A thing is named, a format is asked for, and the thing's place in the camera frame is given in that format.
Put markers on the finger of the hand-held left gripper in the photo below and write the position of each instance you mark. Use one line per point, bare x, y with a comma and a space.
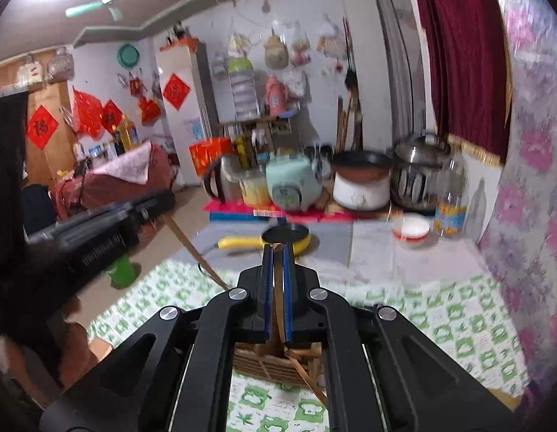
152, 206

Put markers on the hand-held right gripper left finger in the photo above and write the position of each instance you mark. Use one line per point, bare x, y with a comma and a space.
268, 292

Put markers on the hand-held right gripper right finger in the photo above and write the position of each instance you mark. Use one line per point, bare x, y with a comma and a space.
288, 292

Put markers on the long wooden chopstick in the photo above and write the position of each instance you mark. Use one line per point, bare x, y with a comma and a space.
193, 247
278, 288

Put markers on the wooden slatted chopstick holder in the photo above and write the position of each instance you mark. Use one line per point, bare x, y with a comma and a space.
256, 369

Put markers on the person's left hand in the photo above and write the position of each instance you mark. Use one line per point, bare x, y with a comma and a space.
76, 328

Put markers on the red pink quilted cover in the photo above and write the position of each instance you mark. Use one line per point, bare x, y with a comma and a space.
116, 180

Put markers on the yellow frying pan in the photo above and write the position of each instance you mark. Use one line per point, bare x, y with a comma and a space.
251, 242

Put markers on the steel electric kettle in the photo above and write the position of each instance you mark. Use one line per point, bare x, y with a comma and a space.
220, 180

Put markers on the red cardboard box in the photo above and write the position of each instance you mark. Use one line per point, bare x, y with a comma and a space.
211, 157

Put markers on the yellow oil bottle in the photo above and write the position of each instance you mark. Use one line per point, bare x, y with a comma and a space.
127, 134

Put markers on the white refrigerator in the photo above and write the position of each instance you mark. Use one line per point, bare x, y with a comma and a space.
184, 135

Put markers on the pink blue board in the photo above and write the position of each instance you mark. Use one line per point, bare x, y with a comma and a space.
233, 210

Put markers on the brown wooden cabinet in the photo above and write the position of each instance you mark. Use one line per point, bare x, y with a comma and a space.
49, 171

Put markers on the red paper decoration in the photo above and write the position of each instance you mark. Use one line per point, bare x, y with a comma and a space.
177, 91
87, 114
111, 117
42, 127
150, 110

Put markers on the yellow lidded container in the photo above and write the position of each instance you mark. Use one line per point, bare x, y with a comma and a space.
255, 189

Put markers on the mint green rice cooker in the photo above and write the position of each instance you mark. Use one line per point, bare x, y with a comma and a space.
292, 184

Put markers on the white electric cooker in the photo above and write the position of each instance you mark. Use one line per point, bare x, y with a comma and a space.
361, 191

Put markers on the white bowl red rim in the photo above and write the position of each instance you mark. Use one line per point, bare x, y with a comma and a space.
411, 231

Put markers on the dark frying pan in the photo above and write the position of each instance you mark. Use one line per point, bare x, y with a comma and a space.
363, 161

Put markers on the green round plate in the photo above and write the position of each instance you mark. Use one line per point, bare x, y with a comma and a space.
129, 55

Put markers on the silver black pressure cooker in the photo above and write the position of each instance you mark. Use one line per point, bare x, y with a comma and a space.
418, 175

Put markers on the green white printed tablecloth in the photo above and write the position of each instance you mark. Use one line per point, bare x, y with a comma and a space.
463, 324

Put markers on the clear plastic oil bottle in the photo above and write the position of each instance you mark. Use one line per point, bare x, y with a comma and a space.
451, 198

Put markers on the hanging plastic bag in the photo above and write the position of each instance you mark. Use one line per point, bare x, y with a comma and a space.
276, 53
301, 47
331, 38

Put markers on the dark red curtain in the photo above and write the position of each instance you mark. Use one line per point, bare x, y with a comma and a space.
463, 54

